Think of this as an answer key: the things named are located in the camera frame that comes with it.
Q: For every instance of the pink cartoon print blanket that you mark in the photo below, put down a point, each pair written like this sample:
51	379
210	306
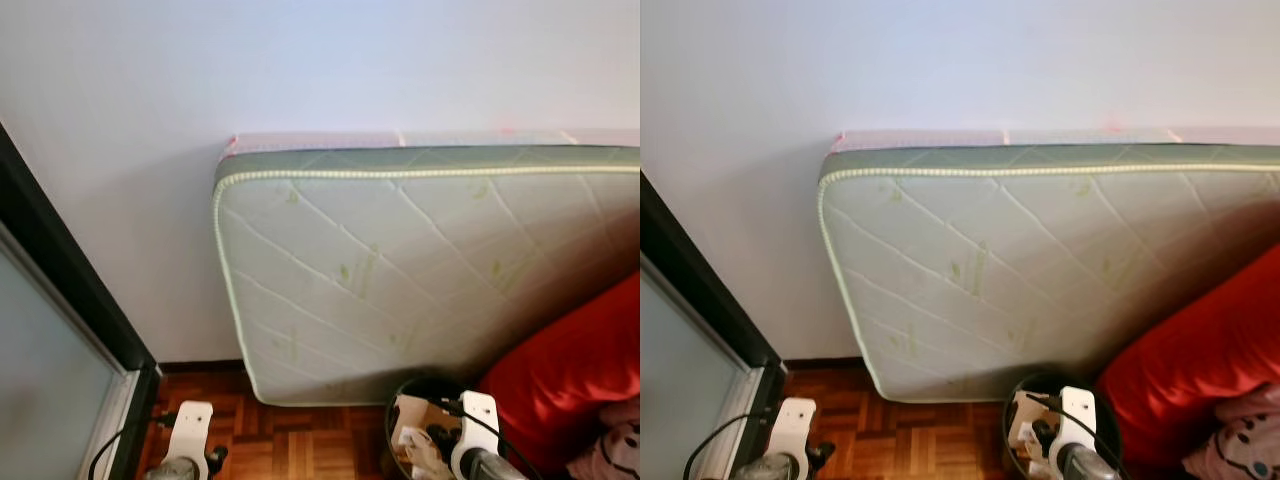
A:
610	445
1240	440

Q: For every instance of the black round bin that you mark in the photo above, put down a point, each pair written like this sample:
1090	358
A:
425	383
1040	379

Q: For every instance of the large red cushion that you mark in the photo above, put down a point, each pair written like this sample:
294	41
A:
570	360
1190	350

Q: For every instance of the frosted glass sliding door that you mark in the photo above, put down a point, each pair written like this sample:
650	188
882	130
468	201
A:
680	400
50	380

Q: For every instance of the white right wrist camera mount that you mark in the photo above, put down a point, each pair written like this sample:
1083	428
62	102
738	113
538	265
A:
1075	415
478	425

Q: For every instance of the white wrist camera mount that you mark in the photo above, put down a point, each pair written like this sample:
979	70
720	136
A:
797	420
1075	415
190	425
478	425

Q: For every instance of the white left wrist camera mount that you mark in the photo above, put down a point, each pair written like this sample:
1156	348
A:
797	420
190	425

